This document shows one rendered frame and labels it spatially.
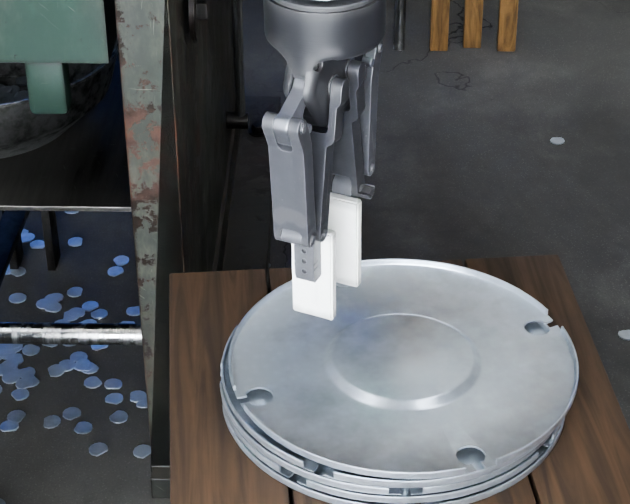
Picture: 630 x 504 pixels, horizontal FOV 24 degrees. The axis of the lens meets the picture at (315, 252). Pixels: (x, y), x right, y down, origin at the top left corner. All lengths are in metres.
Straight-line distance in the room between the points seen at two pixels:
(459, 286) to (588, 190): 0.94
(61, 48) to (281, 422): 0.48
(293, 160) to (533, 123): 1.53
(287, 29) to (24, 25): 0.60
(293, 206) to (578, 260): 1.19
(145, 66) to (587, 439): 0.53
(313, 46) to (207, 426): 0.44
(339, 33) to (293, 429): 0.39
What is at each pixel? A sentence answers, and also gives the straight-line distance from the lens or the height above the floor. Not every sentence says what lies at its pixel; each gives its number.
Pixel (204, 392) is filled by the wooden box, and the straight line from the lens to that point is 1.25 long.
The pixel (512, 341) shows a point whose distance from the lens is 1.25.
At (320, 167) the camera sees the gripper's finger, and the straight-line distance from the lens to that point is 0.92.
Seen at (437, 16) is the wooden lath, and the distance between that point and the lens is 2.60.
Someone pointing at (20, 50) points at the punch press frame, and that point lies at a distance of 1.46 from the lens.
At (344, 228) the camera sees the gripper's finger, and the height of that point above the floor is 0.60.
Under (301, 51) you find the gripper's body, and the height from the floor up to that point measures 0.75.
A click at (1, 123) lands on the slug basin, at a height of 0.38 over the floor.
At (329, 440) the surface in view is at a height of 0.39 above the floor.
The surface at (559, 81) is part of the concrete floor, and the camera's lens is 2.54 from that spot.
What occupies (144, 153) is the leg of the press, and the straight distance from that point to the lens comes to 1.42.
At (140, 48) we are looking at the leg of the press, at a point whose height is 0.55.
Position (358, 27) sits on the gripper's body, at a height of 0.77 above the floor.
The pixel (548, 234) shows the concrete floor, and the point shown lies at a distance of 2.11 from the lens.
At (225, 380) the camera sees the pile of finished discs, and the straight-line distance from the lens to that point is 1.21.
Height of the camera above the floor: 1.13
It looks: 34 degrees down
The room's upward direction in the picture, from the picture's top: straight up
